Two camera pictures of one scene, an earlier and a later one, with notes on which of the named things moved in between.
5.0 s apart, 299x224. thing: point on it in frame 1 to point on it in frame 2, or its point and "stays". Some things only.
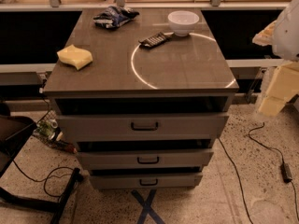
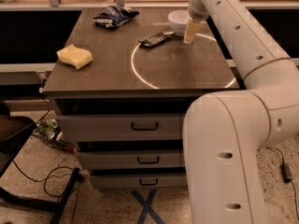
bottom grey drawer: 141,181 stays
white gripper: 287,35 to 198,14
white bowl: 182,21 stays
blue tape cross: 147,208 stays
